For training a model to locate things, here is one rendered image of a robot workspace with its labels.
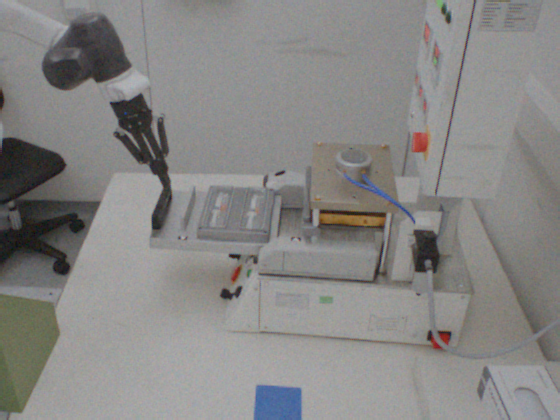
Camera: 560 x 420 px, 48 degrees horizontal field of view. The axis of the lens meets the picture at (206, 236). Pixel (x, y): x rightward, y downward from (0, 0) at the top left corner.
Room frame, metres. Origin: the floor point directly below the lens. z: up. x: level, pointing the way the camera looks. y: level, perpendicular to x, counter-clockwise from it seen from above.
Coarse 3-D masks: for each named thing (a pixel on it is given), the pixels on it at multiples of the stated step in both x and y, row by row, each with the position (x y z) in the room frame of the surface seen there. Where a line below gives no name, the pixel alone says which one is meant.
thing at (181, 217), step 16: (176, 192) 1.39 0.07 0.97; (192, 192) 1.33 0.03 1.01; (176, 208) 1.32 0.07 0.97; (192, 208) 1.31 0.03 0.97; (160, 224) 1.25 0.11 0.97; (176, 224) 1.24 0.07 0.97; (192, 224) 1.24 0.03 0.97; (272, 224) 1.23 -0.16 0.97; (160, 240) 1.19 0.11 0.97; (176, 240) 1.18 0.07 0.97; (192, 240) 1.18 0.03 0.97; (208, 240) 1.17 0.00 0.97; (224, 240) 1.17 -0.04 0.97; (272, 240) 1.16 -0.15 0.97
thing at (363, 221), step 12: (324, 216) 1.13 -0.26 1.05; (336, 216) 1.12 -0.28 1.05; (348, 216) 1.12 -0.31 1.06; (360, 216) 1.11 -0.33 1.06; (372, 216) 1.11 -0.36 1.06; (384, 216) 1.11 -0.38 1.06; (324, 228) 1.13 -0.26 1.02; (336, 228) 1.12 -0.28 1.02; (348, 228) 1.12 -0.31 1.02; (360, 228) 1.11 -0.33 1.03; (372, 228) 1.11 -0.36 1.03
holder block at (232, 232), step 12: (240, 192) 1.34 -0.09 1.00; (204, 204) 1.29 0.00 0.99; (240, 204) 1.28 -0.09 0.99; (240, 216) 1.23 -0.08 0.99; (204, 228) 1.18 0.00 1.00; (228, 228) 1.18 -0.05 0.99; (264, 228) 1.17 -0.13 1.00; (240, 240) 1.16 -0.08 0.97; (252, 240) 1.16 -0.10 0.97; (264, 240) 1.15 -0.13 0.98
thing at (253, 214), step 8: (248, 192) 1.32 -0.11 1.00; (256, 192) 1.32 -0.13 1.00; (264, 192) 1.32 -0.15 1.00; (248, 200) 1.28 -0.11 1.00; (256, 200) 1.28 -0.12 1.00; (264, 200) 1.28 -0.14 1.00; (248, 208) 1.25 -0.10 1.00; (256, 208) 1.25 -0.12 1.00; (264, 208) 1.24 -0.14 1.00; (248, 216) 1.21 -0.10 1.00; (256, 216) 1.21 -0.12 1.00; (264, 216) 1.21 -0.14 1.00; (240, 224) 1.18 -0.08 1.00; (248, 224) 1.18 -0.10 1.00; (256, 224) 1.18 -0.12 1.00
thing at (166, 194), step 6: (162, 192) 1.33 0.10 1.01; (168, 192) 1.33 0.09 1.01; (162, 198) 1.30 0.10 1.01; (168, 198) 1.32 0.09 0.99; (156, 204) 1.28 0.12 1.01; (162, 204) 1.28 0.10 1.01; (156, 210) 1.25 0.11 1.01; (162, 210) 1.26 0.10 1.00; (156, 216) 1.23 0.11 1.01; (156, 222) 1.22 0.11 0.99; (156, 228) 1.23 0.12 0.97
